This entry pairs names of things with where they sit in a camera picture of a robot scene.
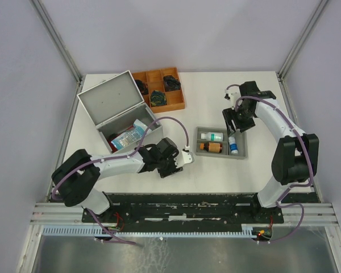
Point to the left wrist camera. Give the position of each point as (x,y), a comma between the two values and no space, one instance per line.
(184,157)

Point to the grey plastic divider tray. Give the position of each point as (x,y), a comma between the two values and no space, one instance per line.
(241,141)

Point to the grey metal first aid box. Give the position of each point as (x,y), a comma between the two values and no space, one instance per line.
(114,104)

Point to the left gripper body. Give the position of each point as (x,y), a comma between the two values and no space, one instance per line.
(168,168)

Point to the blue cotton swab bag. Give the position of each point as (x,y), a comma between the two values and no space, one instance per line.
(133,134)

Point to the brown bottle orange cap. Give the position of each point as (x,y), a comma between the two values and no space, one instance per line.
(211,147)

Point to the wooden compartment tray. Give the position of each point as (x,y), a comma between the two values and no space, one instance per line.
(161,89)

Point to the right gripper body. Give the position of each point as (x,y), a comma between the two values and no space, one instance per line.
(244,119)

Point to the white blue bandage roll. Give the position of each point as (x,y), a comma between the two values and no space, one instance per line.
(233,145)

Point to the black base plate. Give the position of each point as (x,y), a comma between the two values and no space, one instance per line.
(169,213)

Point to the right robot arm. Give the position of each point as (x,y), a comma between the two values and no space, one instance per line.
(295,160)

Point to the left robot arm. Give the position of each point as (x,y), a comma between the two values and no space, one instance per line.
(75,179)

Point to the clear bottle white cap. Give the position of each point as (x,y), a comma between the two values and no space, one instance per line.
(212,136)

